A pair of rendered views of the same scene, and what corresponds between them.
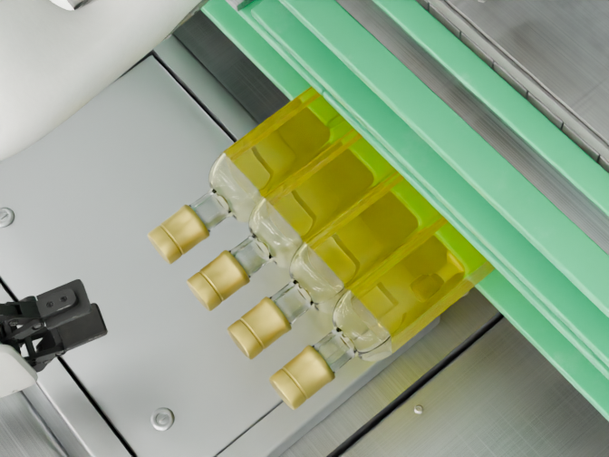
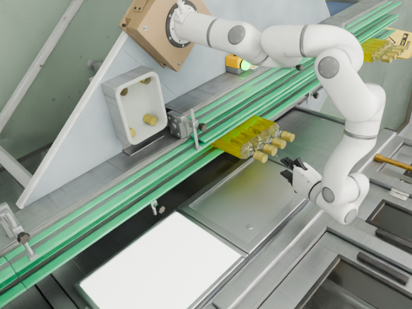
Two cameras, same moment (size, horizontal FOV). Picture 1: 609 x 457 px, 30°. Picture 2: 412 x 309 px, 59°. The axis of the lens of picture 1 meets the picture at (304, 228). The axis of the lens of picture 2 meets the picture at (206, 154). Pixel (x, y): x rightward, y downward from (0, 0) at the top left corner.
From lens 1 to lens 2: 141 cm
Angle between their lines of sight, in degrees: 64
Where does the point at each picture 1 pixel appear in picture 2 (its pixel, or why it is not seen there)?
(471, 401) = not seen: hidden behind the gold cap
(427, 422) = (278, 154)
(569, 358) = (268, 116)
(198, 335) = (273, 181)
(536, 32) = (221, 87)
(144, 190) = (235, 199)
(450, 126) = (241, 95)
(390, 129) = (233, 119)
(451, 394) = not seen: hidden behind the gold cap
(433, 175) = (243, 113)
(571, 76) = (230, 83)
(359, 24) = (219, 107)
